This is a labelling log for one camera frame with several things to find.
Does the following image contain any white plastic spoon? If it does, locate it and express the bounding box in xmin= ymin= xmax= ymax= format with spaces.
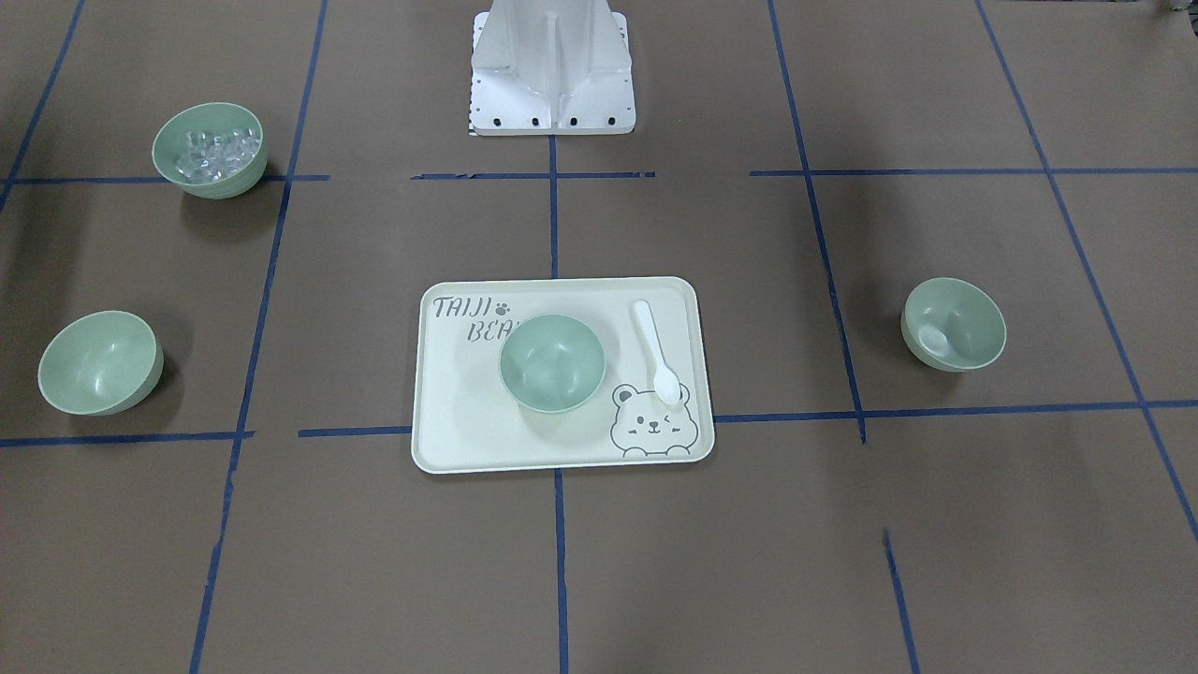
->
xmin=633 ymin=300 xmax=683 ymax=406

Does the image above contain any clear ice cubes pile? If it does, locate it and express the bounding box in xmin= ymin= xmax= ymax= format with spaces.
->
xmin=175 ymin=127 xmax=262 ymax=184

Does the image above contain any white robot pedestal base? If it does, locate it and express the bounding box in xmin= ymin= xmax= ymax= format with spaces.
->
xmin=468 ymin=1 xmax=637 ymax=136

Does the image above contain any green bowl on tray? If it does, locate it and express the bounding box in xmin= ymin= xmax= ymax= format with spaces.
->
xmin=498 ymin=312 xmax=607 ymax=414

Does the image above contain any empty green bowl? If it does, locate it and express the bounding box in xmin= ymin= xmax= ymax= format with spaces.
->
xmin=37 ymin=310 xmax=167 ymax=417

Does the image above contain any green bowl with ice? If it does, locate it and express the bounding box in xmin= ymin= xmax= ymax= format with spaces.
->
xmin=153 ymin=102 xmax=270 ymax=199

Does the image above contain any cream bear serving tray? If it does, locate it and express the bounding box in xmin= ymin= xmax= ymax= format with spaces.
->
xmin=412 ymin=277 xmax=715 ymax=474

